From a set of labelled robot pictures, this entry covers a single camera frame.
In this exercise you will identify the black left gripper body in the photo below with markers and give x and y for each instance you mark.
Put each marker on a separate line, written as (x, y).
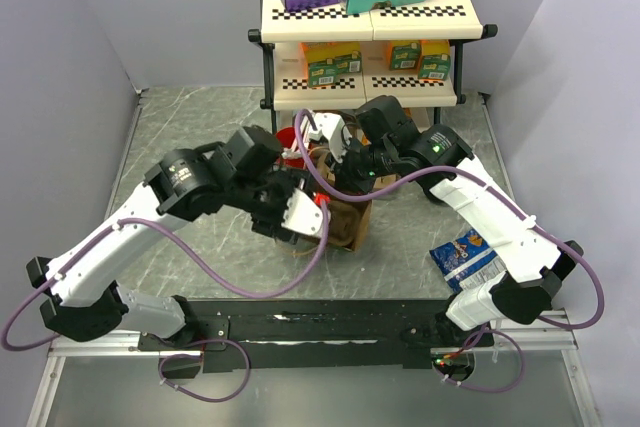
(269, 200)

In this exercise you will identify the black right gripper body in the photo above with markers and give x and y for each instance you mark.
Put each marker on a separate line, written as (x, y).
(359, 167)

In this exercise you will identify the green paper bag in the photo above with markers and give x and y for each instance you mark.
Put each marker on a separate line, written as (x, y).
(349, 221)

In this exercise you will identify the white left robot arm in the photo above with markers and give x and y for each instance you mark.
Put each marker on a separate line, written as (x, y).
(84, 301)

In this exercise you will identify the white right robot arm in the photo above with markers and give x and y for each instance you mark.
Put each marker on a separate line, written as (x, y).
(534, 267)

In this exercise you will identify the spare brown cup carriers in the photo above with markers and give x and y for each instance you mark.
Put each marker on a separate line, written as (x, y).
(382, 183)

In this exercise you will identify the white wrapped straws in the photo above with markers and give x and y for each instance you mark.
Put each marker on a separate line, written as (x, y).
(291, 153)

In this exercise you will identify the red plastic cup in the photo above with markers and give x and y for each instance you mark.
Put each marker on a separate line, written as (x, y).
(286, 137)

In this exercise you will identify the green yellow box left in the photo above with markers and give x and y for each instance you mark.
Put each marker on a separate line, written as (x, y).
(327, 61)

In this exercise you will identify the green yellow box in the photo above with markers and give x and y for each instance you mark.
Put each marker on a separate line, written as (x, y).
(430, 60)
(327, 61)

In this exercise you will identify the cream black shelf rack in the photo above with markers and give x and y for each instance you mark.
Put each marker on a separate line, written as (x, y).
(282, 33)

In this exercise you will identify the green yellow box right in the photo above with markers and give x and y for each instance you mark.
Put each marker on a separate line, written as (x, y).
(430, 60)

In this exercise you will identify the blue chips bag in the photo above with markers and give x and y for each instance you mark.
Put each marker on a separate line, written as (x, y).
(467, 262)

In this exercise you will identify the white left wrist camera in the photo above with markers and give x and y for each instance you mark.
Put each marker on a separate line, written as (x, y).
(303, 216)

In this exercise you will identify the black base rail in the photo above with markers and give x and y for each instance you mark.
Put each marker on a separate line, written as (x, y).
(294, 333)

